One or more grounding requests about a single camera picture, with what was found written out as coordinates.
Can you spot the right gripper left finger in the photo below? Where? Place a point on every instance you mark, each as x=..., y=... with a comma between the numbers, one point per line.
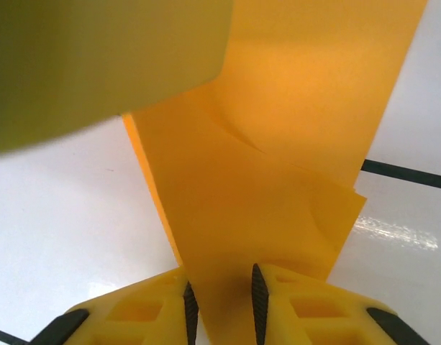
x=134, y=316

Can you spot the orange square paper sheet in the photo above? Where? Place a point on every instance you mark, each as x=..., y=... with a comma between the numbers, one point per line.
x=259, y=197

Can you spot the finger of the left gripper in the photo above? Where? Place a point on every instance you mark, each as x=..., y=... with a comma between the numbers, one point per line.
x=98, y=54

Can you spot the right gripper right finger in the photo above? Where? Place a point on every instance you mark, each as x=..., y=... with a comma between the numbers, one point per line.
x=324, y=316

